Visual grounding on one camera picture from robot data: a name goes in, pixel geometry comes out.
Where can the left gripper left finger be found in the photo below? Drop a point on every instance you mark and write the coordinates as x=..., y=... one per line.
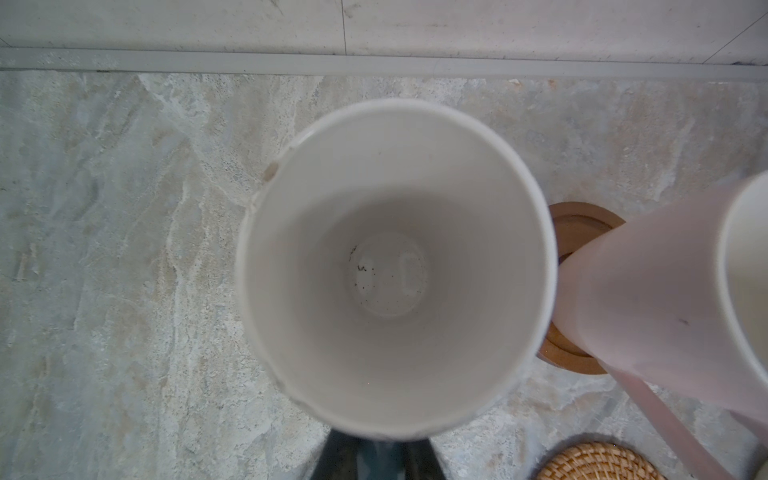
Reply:
x=338, y=458

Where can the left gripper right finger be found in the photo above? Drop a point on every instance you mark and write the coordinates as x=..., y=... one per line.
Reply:
x=421, y=461

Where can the rattan woven round coaster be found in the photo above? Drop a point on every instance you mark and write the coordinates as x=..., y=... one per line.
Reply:
x=598, y=461

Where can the blue floral mug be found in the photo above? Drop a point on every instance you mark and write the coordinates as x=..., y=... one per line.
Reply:
x=396, y=276

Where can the brown wooden coaster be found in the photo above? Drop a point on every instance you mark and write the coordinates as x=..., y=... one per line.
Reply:
x=575, y=224

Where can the white mug pink handle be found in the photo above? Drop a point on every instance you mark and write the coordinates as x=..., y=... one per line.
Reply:
x=677, y=298

